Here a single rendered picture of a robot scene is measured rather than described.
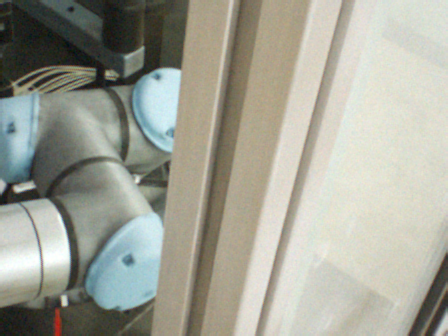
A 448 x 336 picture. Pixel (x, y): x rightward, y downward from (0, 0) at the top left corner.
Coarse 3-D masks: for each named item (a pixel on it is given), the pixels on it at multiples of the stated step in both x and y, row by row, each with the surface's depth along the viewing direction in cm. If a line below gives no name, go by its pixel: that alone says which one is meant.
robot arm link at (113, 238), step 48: (48, 192) 71; (96, 192) 68; (0, 240) 62; (48, 240) 64; (96, 240) 66; (144, 240) 66; (0, 288) 62; (48, 288) 65; (96, 288) 65; (144, 288) 68
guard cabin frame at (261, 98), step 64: (192, 0) 27; (256, 0) 27; (320, 0) 24; (192, 64) 29; (256, 64) 27; (320, 64) 27; (192, 128) 30; (256, 128) 28; (320, 128) 30; (192, 192) 32; (256, 192) 30; (320, 192) 34; (192, 256) 35; (256, 256) 32; (192, 320) 39; (256, 320) 37
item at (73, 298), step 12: (0, 180) 114; (0, 192) 113; (144, 192) 116; (156, 192) 116; (0, 204) 112; (156, 204) 115; (84, 288) 104; (36, 300) 102; (48, 300) 102; (60, 300) 102; (72, 300) 102; (84, 300) 103
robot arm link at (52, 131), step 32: (32, 96) 75; (64, 96) 76; (96, 96) 77; (0, 128) 73; (32, 128) 73; (64, 128) 73; (96, 128) 75; (128, 128) 77; (0, 160) 74; (32, 160) 73; (64, 160) 71
